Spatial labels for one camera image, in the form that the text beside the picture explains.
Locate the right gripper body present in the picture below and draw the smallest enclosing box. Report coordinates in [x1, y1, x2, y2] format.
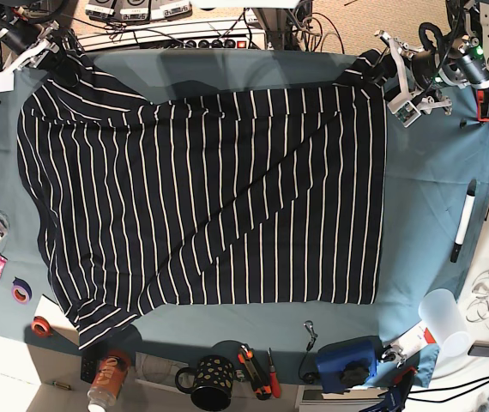
[0, 21, 60, 93]

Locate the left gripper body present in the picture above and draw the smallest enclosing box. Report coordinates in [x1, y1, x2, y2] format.
[375, 30, 452, 127]

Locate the navy white striped t-shirt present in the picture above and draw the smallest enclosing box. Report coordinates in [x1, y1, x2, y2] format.
[17, 50, 387, 348]

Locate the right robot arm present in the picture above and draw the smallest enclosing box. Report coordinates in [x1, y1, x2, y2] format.
[0, 1, 80, 93]

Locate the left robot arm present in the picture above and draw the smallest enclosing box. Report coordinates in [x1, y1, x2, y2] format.
[365, 1, 489, 127]

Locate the red black table clamp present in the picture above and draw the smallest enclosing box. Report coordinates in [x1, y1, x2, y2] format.
[475, 88, 489, 123]

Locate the white black marker pen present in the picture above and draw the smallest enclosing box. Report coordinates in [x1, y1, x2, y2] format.
[450, 179, 477, 263]

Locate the white power strip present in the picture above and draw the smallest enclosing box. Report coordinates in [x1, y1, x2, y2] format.
[78, 17, 268, 52]

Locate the purple tape roll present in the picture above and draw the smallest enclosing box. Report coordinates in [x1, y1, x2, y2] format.
[11, 277, 32, 305]

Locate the translucent plastic cup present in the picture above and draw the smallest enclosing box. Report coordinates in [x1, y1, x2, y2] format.
[418, 288, 472, 358]

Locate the white red card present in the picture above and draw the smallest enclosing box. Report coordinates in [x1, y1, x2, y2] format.
[389, 321, 436, 358]

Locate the orange tape roll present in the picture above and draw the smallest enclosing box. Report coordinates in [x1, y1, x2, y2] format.
[31, 316, 52, 338]

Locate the white paper sheet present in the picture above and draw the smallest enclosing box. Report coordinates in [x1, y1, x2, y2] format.
[34, 294, 78, 339]

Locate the grey flat adapter box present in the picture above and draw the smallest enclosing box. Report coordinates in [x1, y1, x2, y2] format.
[468, 342, 489, 358]

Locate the blue clamp device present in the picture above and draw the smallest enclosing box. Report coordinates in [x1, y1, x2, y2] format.
[315, 338, 378, 394]

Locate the black remote control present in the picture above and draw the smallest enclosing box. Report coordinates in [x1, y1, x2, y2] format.
[80, 347, 99, 384]

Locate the orange drink bottle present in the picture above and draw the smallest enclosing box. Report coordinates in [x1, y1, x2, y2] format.
[88, 349, 131, 412]

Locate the orange black utility knife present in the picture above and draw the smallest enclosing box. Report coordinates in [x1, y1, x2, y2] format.
[238, 343, 272, 401]

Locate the black mug with yellow leaves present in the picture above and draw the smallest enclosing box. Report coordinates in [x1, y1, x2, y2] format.
[174, 354, 235, 412]

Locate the black lanyard with carabiner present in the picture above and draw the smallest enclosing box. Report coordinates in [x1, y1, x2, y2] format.
[298, 319, 319, 385]

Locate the red handled screwdriver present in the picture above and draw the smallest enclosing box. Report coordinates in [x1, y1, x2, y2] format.
[268, 348, 281, 398]

